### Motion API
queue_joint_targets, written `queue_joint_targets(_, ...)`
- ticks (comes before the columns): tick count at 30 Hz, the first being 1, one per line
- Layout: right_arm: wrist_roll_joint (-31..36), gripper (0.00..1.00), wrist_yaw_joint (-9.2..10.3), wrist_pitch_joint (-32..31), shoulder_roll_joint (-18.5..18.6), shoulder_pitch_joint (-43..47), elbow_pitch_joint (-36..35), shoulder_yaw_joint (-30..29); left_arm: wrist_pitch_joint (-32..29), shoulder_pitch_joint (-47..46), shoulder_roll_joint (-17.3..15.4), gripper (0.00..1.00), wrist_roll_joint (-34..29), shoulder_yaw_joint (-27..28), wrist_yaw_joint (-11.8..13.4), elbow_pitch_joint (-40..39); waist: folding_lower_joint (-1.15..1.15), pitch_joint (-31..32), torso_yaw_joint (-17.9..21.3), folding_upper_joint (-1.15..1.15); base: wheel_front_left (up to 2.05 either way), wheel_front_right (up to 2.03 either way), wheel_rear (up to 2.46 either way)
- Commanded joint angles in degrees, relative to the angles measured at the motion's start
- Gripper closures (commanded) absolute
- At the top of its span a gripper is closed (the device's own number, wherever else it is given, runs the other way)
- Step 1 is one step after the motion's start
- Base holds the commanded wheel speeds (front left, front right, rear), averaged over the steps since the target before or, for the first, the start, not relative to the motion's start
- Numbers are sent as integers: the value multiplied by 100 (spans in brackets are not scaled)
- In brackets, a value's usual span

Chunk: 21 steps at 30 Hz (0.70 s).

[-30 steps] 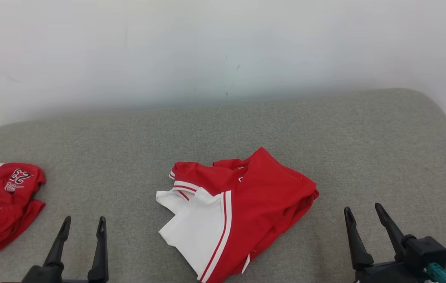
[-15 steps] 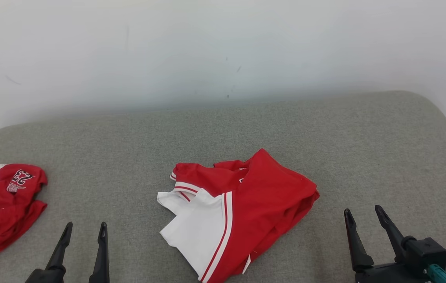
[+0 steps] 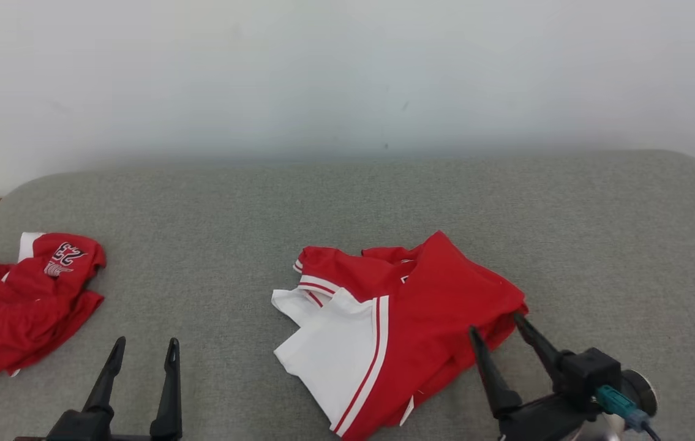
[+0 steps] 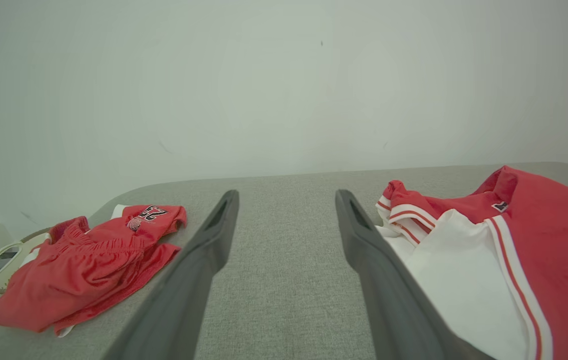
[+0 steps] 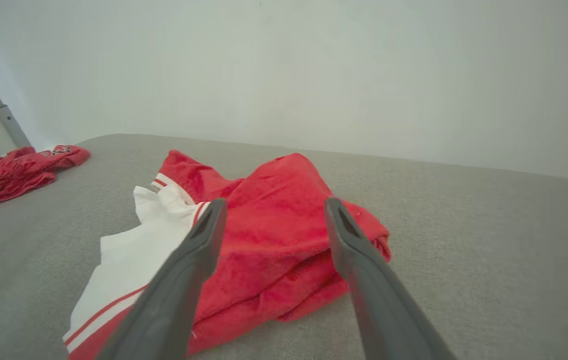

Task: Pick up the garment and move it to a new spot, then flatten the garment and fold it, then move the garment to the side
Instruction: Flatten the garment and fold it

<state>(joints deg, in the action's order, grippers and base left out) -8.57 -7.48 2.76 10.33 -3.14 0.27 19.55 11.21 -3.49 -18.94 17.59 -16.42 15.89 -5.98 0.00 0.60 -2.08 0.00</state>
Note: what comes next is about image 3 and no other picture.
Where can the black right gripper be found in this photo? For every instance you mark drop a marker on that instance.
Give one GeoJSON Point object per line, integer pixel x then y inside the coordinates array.
{"type": "Point", "coordinates": [537, 422]}

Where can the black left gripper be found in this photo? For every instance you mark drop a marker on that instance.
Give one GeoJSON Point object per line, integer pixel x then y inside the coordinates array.
{"type": "Point", "coordinates": [139, 438]}

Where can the red white basketball jersey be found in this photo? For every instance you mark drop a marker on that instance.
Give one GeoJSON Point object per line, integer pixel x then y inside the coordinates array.
{"type": "Point", "coordinates": [439, 306]}

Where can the red white-striped shorts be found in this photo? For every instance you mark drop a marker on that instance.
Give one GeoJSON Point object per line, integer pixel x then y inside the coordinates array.
{"type": "Point", "coordinates": [10, 318]}

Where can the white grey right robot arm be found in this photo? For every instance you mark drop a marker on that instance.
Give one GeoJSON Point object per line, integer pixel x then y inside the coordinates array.
{"type": "Point", "coordinates": [641, 389]}

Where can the grey fabric sofa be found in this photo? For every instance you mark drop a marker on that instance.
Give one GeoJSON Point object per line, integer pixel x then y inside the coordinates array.
{"type": "Point", "coordinates": [347, 208]}

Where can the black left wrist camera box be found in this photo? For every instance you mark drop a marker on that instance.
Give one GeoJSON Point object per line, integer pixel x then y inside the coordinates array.
{"type": "Point", "coordinates": [81, 427]}

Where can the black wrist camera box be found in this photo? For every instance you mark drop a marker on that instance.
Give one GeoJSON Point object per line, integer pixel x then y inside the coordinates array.
{"type": "Point", "coordinates": [589, 370]}
{"type": "Point", "coordinates": [81, 427]}

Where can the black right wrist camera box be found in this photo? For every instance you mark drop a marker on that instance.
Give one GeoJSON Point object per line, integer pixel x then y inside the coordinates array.
{"type": "Point", "coordinates": [589, 370]}

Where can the teal right camera connector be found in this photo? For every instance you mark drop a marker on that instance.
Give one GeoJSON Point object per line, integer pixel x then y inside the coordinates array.
{"type": "Point", "coordinates": [613, 401]}

